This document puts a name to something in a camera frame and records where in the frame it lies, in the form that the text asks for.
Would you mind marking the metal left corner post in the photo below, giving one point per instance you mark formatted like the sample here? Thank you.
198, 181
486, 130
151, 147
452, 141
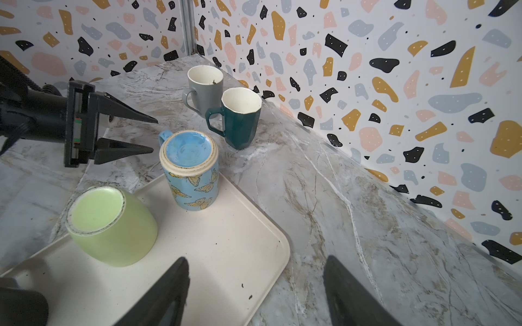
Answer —
187, 19

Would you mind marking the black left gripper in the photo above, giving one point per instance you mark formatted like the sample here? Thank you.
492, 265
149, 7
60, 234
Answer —
82, 124

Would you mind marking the grey mug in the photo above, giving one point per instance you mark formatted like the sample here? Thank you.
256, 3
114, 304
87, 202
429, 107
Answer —
205, 89

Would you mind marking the cream plastic tray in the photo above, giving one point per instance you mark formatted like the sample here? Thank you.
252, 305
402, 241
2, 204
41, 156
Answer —
234, 252

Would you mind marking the light green mug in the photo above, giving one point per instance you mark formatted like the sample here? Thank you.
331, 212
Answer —
112, 226

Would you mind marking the blue butterfly mug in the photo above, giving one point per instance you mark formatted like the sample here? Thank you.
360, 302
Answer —
189, 159

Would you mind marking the dark green mug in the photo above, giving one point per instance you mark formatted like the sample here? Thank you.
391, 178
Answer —
240, 110

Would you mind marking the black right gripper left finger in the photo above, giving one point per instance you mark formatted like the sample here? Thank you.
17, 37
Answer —
164, 302

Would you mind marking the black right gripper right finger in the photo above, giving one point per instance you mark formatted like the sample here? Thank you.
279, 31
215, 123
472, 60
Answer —
348, 301

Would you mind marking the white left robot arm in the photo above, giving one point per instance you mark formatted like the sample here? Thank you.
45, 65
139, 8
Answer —
42, 114

